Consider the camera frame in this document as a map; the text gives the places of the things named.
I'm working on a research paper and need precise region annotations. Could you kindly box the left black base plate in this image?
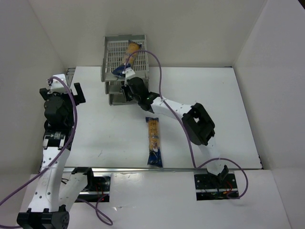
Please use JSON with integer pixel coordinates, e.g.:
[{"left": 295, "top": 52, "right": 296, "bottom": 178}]
[{"left": 78, "top": 175, "right": 111, "bottom": 203}]

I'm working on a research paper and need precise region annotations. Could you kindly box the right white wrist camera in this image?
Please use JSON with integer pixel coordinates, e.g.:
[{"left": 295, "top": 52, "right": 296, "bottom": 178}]
[{"left": 122, "top": 63, "right": 135, "bottom": 78}]

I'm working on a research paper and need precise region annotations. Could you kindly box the spaghetti pasta bag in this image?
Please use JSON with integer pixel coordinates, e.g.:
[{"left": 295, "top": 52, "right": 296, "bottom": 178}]
[
  {"left": 112, "top": 40, "right": 142, "bottom": 78},
  {"left": 145, "top": 117, "right": 163, "bottom": 168}
]

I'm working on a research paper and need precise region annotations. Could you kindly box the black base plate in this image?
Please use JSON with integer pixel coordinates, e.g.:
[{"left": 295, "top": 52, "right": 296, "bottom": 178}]
[
  {"left": 78, "top": 175, "right": 111, "bottom": 203},
  {"left": 194, "top": 173, "right": 239, "bottom": 201}
]

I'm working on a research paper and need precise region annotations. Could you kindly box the aluminium frame rail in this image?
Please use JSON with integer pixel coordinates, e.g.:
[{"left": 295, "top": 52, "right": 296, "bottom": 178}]
[{"left": 38, "top": 67, "right": 264, "bottom": 174}]

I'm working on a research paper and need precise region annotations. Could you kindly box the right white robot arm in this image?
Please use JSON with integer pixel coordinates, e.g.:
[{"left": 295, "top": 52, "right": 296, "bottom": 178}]
[{"left": 122, "top": 77, "right": 229, "bottom": 189}]

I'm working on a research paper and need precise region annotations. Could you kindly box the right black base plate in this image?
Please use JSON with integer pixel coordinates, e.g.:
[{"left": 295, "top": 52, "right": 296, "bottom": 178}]
[{"left": 194, "top": 173, "right": 239, "bottom": 201}]

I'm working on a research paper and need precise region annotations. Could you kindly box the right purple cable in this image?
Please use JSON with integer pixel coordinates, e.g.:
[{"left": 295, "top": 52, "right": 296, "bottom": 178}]
[{"left": 123, "top": 49, "right": 250, "bottom": 200}]

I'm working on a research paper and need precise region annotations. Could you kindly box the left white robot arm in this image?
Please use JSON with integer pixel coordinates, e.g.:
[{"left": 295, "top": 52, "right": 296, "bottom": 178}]
[{"left": 17, "top": 83, "right": 93, "bottom": 229}]

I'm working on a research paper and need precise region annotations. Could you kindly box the grey three-tier tray shelf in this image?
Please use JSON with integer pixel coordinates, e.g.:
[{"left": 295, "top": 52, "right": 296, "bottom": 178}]
[{"left": 101, "top": 34, "right": 149, "bottom": 105}]

